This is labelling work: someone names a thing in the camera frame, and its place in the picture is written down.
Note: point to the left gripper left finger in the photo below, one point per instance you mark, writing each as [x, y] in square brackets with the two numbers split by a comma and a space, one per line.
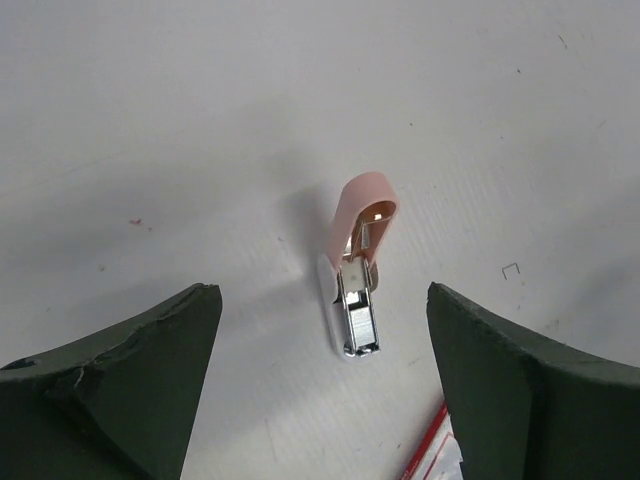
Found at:
[117, 404]

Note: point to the red white staple box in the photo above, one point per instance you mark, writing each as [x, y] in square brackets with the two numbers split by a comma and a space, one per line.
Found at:
[438, 457]

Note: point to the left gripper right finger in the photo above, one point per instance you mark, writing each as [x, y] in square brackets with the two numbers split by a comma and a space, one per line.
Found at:
[524, 406]

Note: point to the loose single staple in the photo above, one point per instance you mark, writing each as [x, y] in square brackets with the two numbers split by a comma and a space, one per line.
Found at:
[510, 270]

